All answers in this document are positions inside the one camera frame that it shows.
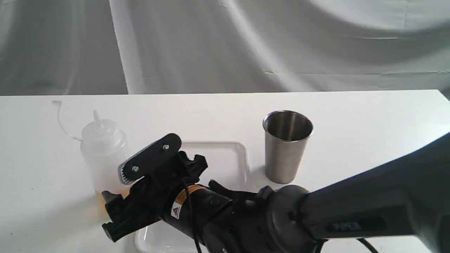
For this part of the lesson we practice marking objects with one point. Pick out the clear plastic tray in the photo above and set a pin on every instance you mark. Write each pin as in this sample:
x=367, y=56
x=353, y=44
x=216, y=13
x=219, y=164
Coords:
x=227, y=164

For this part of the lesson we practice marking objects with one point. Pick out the clear plastic squeeze bottle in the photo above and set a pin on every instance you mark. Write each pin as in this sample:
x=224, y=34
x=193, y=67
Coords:
x=104, y=146

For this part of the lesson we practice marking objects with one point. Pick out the grey backdrop cloth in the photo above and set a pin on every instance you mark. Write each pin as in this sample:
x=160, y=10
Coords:
x=99, y=47

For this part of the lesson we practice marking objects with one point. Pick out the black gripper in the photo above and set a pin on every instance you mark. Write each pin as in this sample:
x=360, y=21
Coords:
x=167, y=189

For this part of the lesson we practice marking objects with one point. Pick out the stainless steel cup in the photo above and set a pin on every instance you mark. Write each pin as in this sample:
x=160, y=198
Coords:
x=286, y=136

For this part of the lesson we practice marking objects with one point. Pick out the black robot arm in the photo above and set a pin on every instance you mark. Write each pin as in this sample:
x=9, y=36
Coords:
x=406, y=196

